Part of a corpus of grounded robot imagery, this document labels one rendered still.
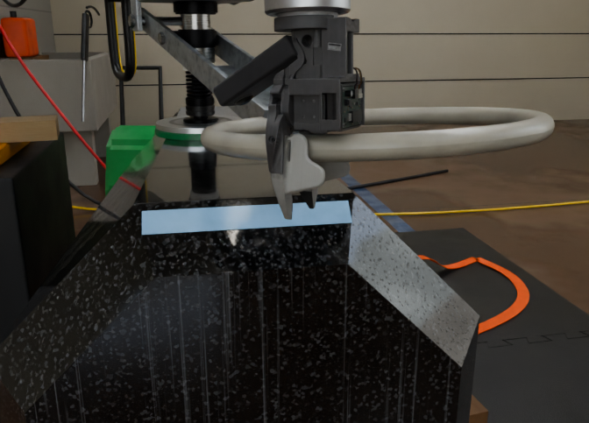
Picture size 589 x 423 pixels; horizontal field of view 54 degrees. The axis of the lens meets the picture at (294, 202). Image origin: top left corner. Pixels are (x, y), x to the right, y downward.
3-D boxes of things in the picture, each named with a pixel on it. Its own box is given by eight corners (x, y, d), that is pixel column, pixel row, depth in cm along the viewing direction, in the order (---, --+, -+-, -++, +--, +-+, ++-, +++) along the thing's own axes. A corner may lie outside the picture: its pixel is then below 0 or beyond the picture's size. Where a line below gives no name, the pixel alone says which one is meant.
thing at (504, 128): (154, 143, 93) (152, 124, 92) (389, 119, 117) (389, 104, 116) (326, 180, 51) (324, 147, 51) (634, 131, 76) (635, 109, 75)
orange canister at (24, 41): (-3, 62, 382) (-10, 10, 372) (17, 59, 429) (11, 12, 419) (33, 62, 385) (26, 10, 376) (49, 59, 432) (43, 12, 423)
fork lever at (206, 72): (125, 27, 148) (125, 7, 145) (195, 27, 157) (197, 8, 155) (243, 138, 99) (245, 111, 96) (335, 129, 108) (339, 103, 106)
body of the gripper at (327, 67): (338, 138, 57) (337, 11, 55) (264, 136, 61) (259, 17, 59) (365, 130, 64) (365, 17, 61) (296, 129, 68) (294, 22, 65)
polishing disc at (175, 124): (185, 137, 125) (185, 131, 125) (140, 125, 140) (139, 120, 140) (262, 126, 138) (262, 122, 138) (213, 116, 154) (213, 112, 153)
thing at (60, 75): (5, 193, 379) (-15, 59, 354) (48, 153, 502) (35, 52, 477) (103, 189, 390) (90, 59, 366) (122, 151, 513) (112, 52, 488)
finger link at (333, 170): (347, 212, 66) (340, 135, 62) (301, 207, 68) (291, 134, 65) (357, 200, 68) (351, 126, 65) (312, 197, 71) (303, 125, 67)
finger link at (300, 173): (315, 223, 58) (322, 132, 58) (265, 218, 61) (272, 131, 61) (328, 223, 61) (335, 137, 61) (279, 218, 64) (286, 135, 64)
